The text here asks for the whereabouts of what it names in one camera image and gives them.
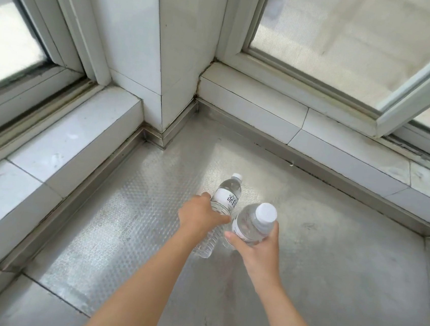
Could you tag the person's left hand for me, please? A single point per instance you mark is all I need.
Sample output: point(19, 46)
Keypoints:
point(198, 216)

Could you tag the person's right hand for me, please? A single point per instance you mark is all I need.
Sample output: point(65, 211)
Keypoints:
point(257, 255)

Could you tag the person's right thumb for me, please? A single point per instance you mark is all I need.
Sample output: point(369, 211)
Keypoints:
point(236, 240)

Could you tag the person's left thumb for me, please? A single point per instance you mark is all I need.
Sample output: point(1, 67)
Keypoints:
point(219, 219)

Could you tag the clear water bottle white label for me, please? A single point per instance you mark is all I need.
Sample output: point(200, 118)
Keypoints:
point(223, 204)

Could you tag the clear water bottle white cap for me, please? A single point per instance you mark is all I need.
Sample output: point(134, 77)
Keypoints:
point(252, 222)

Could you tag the person's left forearm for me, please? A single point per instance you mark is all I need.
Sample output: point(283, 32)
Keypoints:
point(140, 295)

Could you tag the person's right forearm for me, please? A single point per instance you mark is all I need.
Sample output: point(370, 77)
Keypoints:
point(286, 318)

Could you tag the white tiled window sill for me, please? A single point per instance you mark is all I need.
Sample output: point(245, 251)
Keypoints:
point(317, 137)
point(41, 173)

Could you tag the white framed open window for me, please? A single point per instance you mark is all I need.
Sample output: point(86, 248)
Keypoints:
point(360, 53)

